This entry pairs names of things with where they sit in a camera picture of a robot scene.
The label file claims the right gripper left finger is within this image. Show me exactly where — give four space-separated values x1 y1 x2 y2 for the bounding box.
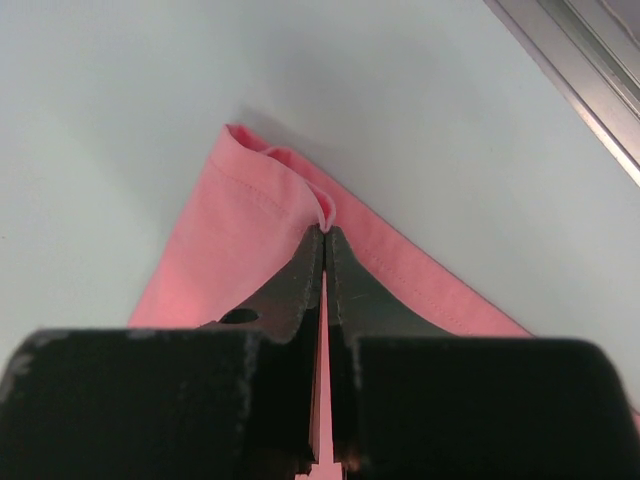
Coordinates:
1 226 324 479

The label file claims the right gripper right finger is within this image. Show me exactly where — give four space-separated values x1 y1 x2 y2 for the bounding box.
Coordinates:
325 228 639 479

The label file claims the light pink t shirt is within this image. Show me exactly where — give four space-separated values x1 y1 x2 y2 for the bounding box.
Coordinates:
127 123 640 480

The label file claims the right aluminium corner post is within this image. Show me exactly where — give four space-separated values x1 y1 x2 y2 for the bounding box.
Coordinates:
486 0 639 183

